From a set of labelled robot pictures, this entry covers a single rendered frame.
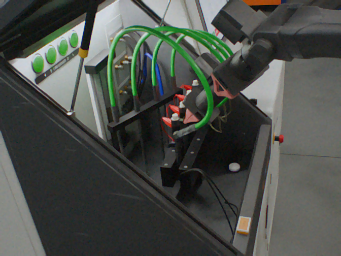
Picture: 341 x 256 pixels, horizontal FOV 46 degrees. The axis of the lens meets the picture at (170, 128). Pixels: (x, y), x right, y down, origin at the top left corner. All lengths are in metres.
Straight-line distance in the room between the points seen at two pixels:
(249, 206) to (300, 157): 1.87
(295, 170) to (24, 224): 2.03
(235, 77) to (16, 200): 0.68
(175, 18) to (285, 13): 0.84
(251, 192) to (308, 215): 1.37
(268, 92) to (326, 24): 1.10
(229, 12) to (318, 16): 0.16
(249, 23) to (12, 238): 0.93
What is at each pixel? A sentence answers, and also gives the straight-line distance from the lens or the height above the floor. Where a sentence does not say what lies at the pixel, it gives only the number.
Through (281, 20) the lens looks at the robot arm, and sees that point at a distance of 0.65.
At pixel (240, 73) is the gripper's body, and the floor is 1.41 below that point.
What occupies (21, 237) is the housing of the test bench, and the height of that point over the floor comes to 0.90.
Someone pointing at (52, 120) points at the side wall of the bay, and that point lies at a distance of 0.91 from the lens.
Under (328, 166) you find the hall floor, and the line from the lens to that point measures 2.94.
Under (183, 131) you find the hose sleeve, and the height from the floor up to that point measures 1.16.
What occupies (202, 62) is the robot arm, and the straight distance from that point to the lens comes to 1.05.
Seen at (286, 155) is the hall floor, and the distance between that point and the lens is 3.00.
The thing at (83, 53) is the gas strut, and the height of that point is 1.46.
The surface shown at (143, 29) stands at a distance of 1.02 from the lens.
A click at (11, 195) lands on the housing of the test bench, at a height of 1.06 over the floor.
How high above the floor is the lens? 1.72
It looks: 31 degrees down
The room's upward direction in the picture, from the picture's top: 6 degrees counter-clockwise
